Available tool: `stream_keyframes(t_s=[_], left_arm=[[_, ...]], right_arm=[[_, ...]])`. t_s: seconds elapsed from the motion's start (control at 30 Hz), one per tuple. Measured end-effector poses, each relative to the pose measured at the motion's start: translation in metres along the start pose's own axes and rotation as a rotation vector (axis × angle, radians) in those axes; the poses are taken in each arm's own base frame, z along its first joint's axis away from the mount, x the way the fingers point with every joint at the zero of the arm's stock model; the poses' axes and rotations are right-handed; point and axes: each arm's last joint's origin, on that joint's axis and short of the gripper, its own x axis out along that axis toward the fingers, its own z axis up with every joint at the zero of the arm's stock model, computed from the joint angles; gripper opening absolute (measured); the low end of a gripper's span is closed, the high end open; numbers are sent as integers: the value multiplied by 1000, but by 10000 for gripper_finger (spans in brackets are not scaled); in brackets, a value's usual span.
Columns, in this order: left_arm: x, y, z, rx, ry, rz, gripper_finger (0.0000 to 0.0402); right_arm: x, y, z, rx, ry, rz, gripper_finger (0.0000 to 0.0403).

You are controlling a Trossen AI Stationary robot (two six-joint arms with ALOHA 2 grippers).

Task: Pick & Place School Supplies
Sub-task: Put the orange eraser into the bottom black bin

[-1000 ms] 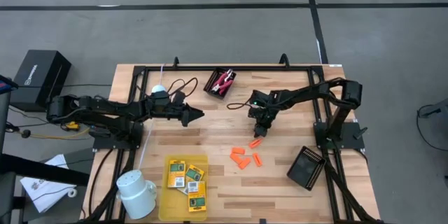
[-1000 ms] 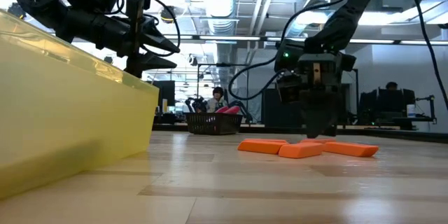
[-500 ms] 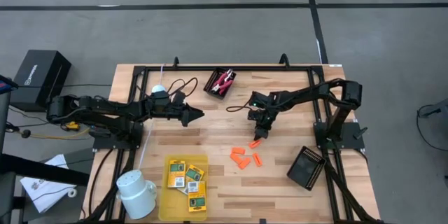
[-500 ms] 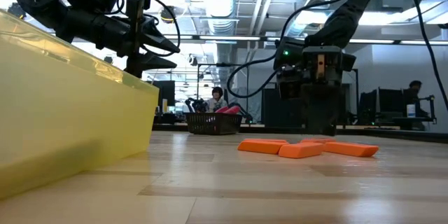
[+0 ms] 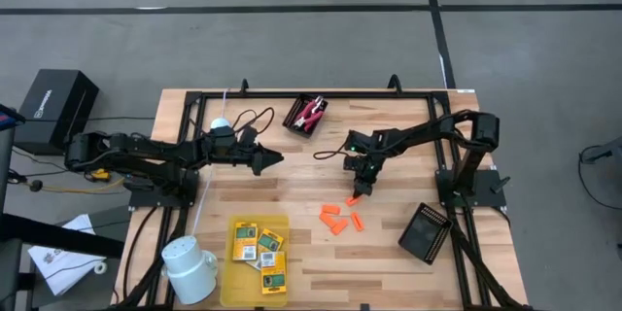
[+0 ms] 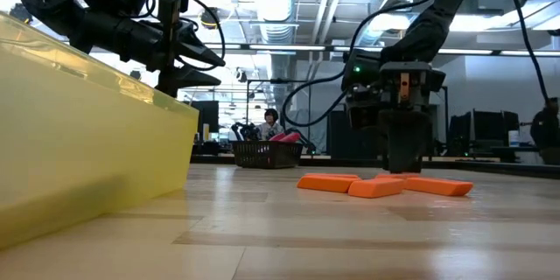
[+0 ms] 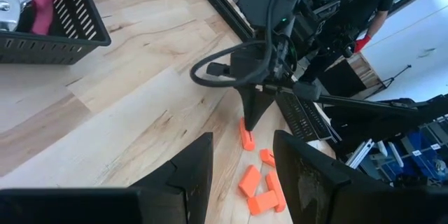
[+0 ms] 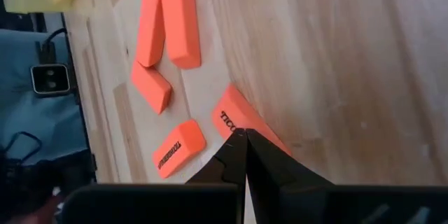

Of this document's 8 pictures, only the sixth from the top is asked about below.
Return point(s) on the black partition screen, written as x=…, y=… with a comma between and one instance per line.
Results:
x=337, y=140

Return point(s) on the long ceiling light strip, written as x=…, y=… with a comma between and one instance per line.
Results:
x=538, y=53
x=221, y=46
x=464, y=51
x=341, y=49
x=284, y=47

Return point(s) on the black workstation monitors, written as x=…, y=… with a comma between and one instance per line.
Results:
x=485, y=131

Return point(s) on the black mesh plastic basket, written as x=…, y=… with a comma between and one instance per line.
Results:
x=267, y=155

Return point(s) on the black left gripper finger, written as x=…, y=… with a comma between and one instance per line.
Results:
x=197, y=48
x=192, y=78

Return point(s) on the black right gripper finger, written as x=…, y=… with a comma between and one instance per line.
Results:
x=404, y=144

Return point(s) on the black tabletop robot arm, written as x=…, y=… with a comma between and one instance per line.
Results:
x=306, y=140
x=245, y=131

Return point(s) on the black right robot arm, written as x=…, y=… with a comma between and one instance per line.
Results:
x=420, y=39

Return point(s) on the white plastic tub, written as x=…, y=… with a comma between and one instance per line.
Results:
x=514, y=139

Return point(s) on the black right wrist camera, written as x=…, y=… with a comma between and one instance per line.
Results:
x=361, y=74

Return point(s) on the bright fluorescent ceiling fixture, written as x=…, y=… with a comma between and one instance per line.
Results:
x=472, y=22

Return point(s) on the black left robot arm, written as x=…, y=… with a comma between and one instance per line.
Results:
x=44, y=0

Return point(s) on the yellow translucent plastic tray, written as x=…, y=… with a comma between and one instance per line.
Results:
x=87, y=149

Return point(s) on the black aluminium table frame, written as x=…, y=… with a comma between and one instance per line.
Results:
x=481, y=167

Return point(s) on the black computer monitor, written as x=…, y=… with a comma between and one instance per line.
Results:
x=207, y=116

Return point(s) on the person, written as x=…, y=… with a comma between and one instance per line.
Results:
x=547, y=131
x=271, y=116

